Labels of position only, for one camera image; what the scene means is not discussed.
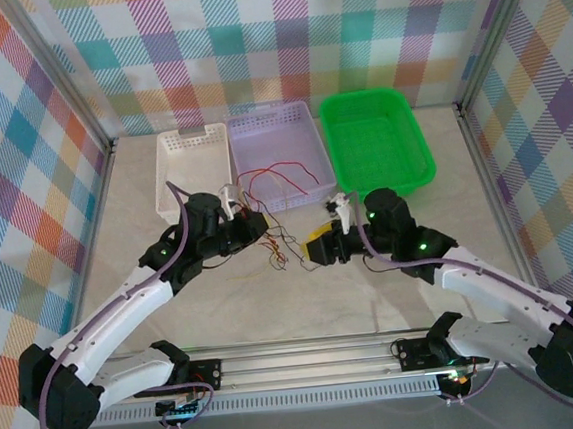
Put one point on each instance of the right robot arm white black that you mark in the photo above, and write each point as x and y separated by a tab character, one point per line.
498	286

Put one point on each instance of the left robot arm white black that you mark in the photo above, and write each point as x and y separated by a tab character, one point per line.
114	315

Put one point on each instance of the white plastic basket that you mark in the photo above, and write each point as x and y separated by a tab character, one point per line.
196	162

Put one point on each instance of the purple plastic basket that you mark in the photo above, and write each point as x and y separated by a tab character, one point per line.
280	140

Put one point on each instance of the green plastic basket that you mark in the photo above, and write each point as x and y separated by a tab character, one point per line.
375	136

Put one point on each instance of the right aluminium frame floor beam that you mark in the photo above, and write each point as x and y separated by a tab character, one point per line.
483	167

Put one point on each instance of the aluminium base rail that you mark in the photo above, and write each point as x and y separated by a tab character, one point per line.
304	361

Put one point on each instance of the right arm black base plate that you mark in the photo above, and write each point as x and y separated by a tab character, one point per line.
414	356

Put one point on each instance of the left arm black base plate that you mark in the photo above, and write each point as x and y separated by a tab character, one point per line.
207	374

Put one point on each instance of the right aluminium frame post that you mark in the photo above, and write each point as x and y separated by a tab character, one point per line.
496	30

